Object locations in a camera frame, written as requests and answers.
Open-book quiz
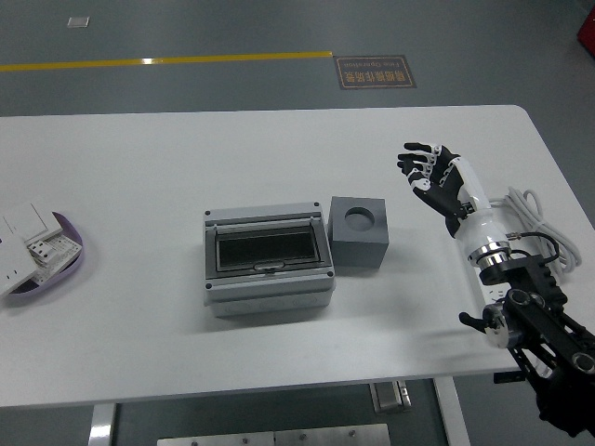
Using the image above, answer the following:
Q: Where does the grey table bracket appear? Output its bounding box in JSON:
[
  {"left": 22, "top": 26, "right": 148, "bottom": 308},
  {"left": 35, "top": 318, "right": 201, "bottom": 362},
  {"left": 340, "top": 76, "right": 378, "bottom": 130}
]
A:
[{"left": 370, "top": 380, "right": 413, "bottom": 414}]

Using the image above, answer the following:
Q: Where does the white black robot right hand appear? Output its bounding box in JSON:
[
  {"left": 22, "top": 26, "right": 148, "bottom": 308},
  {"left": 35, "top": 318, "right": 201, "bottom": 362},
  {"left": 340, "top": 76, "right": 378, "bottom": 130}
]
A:
[{"left": 396, "top": 141, "right": 510, "bottom": 264}]

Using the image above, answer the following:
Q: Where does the purple tray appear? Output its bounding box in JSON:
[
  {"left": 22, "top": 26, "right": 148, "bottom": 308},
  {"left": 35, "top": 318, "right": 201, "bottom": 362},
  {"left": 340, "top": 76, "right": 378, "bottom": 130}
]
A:
[{"left": 0, "top": 211, "right": 86, "bottom": 307}]

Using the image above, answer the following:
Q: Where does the white switch panel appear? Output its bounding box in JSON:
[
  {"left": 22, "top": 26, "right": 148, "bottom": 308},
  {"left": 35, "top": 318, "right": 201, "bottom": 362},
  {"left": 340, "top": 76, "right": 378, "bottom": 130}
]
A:
[{"left": 3, "top": 202, "right": 64, "bottom": 243}]

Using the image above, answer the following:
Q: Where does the white power strip cable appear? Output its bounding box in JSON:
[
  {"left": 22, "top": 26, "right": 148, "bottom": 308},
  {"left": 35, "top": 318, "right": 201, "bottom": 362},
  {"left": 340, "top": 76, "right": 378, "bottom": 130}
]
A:
[{"left": 487, "top": 185, "right": 583, "bottom": 284}]

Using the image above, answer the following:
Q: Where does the grey cube with round hole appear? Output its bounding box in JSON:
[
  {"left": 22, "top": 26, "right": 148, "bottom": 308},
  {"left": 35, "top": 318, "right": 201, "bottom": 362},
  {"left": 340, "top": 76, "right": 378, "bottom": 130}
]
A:
[{"left": 328, "top": 194, "right": 390, "bottom": 269}]

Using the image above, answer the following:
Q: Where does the white table leg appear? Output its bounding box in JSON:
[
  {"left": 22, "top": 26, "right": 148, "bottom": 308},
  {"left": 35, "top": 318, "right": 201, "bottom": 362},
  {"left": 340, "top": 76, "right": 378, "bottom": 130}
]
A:
[
  {"left": 87, "top": 402, "right": 116, "bottom": 446},
  {"left": 434, "top": 375, "right": 471, "bottom": 446}
]

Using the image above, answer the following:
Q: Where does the grey box with clear lid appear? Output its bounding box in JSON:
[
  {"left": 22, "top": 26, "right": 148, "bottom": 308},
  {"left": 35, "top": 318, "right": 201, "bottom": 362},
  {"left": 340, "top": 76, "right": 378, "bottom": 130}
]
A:
[{"left": 203, "top": 200, "right": 337, "bottom": 319}]

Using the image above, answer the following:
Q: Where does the white socket module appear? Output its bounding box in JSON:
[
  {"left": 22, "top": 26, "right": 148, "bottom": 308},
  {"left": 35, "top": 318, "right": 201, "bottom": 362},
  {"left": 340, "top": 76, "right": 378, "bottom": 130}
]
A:
[{"left": 25, "top": 234, "right": 81, "bottom": 284}]

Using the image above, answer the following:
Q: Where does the metal base plate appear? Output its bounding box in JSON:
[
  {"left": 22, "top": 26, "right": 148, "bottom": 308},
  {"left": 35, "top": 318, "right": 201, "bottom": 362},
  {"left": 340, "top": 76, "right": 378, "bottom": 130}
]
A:
[{"left": 156, "top": 423, "right": 391, "bottom": 446}]

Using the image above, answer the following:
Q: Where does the white socket panel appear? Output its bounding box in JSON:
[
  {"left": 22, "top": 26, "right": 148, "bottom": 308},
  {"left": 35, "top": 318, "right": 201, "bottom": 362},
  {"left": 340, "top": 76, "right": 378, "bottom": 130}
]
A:
[{"left": 0, "top": 234, "right": 37, "bottom": 298}]

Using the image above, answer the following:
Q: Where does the red object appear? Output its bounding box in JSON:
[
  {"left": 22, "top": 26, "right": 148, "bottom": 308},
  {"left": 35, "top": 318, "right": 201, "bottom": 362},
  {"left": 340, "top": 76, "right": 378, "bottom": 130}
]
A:
[{"left": 575, "top": 0, "right": 595, "bottom": 47}]

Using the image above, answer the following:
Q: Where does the white power strip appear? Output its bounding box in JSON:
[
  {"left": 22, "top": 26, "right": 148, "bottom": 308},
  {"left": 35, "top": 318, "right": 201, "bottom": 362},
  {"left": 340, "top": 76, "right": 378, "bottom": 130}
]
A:
[{"left": 483, "top": 282, "right": 509, "bottom": 304}]

